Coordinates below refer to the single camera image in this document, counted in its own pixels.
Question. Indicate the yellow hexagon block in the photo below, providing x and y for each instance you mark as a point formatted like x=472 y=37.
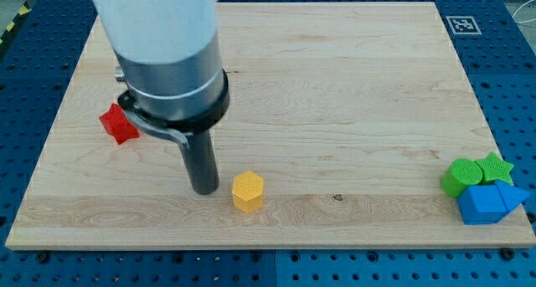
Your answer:
x=247 y=192

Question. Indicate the wooden board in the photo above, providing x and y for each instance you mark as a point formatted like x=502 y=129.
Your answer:
x=350 y=112

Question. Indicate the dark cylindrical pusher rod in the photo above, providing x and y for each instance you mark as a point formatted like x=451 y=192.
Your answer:
x=200 y=163

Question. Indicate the blue cube block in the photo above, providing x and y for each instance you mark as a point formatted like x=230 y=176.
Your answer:
x=481 y=205

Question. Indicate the yellow black hazard tape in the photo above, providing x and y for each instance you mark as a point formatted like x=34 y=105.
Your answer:
x=15 y=24

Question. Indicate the green cylinder block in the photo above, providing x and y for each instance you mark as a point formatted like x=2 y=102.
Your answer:
x=461 y=174

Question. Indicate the white fiducial marker tag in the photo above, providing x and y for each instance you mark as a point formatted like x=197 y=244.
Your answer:
x=463 y=25

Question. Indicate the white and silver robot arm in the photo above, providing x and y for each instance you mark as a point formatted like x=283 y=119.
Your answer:
x=177 y=88

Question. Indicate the blue triangle block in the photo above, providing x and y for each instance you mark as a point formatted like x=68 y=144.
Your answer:
x=511 y=196

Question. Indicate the green star block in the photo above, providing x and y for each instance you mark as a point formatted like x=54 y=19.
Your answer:
x=495 y=168

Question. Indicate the black flange mount with bracket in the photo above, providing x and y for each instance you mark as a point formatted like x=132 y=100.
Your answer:
x=181 y=131

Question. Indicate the red star block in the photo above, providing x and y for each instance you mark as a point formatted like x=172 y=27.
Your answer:
x=117 y=125

